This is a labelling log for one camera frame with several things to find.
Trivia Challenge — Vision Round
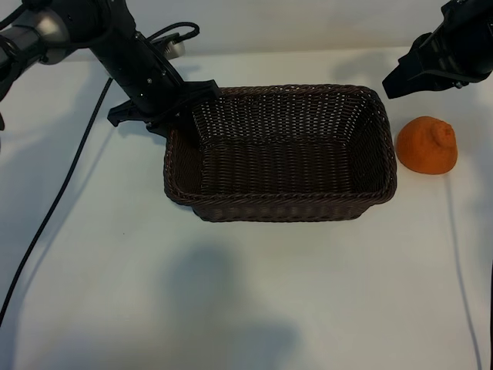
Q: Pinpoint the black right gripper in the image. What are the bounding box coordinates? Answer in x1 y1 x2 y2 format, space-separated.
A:
382 0 493 99

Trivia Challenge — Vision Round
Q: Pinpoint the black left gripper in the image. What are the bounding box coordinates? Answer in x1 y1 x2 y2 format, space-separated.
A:
94 32 220 150

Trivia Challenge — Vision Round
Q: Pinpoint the orange fruit with knob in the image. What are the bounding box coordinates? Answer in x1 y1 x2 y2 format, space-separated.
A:
396 115 459 177

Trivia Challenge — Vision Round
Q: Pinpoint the dark brown wicker basket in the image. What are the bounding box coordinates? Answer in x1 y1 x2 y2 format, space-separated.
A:
163 82 398 224

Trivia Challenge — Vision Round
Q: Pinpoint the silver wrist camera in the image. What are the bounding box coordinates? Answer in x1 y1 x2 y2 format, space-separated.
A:
164 33 186 59

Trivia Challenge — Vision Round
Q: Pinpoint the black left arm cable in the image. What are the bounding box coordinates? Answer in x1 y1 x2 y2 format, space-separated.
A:
0 22 201 323

